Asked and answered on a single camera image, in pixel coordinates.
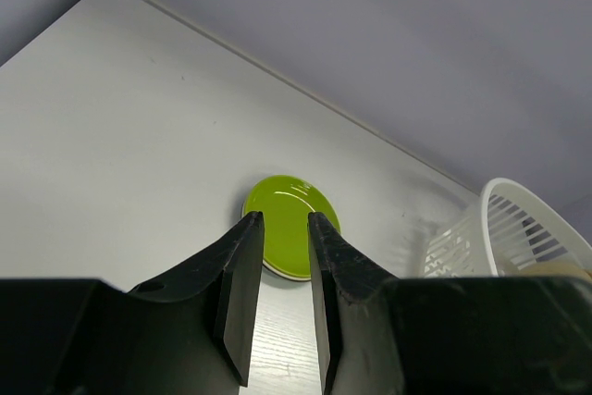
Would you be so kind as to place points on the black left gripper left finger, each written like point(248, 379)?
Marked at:
point(203, 310)

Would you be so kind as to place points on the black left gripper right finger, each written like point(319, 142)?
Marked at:
point(354, 330)

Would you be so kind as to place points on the cream plate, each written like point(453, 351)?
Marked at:
point(270, 268)

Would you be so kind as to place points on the lime green plate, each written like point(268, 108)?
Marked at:
point(285, 202)

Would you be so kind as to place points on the white plastic dish rack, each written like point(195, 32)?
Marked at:
point(505, 230)

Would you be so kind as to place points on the beige speckled plate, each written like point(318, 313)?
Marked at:
point(555, 268)

